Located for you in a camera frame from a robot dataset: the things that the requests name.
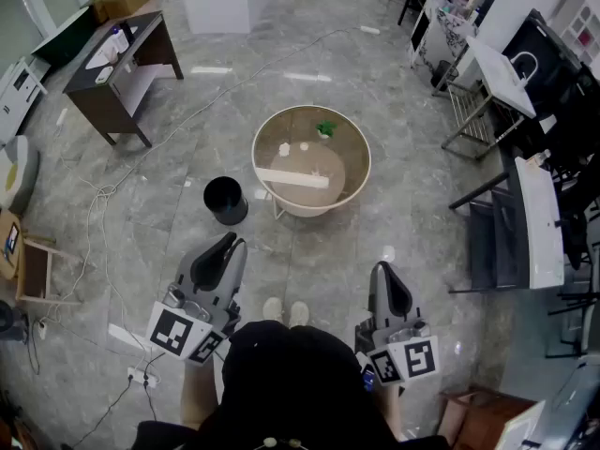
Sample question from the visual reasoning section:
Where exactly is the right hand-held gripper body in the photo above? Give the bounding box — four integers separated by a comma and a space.
354, 317, 440, 393

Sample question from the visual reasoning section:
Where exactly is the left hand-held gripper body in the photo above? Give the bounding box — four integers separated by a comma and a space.
145, 269, 243, 366

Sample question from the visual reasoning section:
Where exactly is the black waste bin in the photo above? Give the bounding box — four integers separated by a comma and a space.
202, 175, 249, 227

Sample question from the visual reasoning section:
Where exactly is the person's right forearm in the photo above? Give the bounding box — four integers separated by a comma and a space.
374, 382, 406, 443

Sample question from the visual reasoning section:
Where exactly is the person's left white shoe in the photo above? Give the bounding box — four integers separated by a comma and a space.
262, 296, 285, 323

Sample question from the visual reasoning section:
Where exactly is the person's white shoe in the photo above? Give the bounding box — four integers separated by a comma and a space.
287, 300, 310, 329
262, 296, 285, 323

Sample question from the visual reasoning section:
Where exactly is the white power strip with plugs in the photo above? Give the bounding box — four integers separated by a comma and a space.
127, 366, 159, 388

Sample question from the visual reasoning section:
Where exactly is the person's right white shoe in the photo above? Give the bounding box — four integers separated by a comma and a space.
287, 300, 310, 329

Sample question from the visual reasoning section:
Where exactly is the brown wooden box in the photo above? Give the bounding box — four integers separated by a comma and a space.
439, 385, 541, 450

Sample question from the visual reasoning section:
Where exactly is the person's black shirt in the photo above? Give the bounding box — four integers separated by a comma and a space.
130, 320, 452, 450

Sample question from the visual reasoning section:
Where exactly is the light wooden chair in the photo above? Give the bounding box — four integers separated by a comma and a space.
15, 234, 86, 308

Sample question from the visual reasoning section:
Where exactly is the white table board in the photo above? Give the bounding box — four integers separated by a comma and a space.
514, 156, 566, 291

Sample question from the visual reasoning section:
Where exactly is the black floor device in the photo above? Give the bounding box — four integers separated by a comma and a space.
0, 299, 30, 342

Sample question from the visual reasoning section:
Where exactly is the dark flat tablet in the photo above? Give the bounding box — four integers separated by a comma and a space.
3, 222, 21, 258

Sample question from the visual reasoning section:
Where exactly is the dark wooden desk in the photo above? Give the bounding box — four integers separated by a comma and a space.
62, 10, 185, 149

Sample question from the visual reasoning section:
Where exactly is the white bean bag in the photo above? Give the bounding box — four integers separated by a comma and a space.
0, 134, 40, 216

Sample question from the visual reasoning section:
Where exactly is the black mesh bin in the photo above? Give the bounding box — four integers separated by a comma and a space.
429, 59, 460, 93

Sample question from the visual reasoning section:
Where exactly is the white oval plate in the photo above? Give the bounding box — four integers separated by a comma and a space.
84, 44, 119, 71

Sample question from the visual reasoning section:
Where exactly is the white washstand with faucet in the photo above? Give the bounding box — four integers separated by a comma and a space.
465, 34, 538, 120

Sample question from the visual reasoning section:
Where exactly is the white low cabinet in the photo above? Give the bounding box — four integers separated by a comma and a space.
0, 56, 49, 145

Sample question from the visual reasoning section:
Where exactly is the dark green board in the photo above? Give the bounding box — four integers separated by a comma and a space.
31, 6, 96, 68

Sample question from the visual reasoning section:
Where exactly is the marble pattern cabinet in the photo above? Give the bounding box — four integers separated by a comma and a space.
406, 0, 480, 73

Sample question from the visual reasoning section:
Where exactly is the white rectangular cabinet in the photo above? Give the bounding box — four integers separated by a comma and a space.
180, 0, 280, 36

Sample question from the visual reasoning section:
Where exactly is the white cubby shelf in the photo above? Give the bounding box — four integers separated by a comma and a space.
559, 0, 600, 66

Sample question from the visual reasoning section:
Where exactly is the black cable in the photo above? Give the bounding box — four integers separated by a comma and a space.
69, 375, 159, 450

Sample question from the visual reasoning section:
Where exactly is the beaded cord necklace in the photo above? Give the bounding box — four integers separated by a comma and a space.
254, 435, 308, 450

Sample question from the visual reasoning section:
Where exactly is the metal wire rack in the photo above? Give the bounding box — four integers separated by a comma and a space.
441, 81, 527, 161

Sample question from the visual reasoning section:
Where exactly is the black wall panel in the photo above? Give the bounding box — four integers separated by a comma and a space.
500, 8, 583, 117

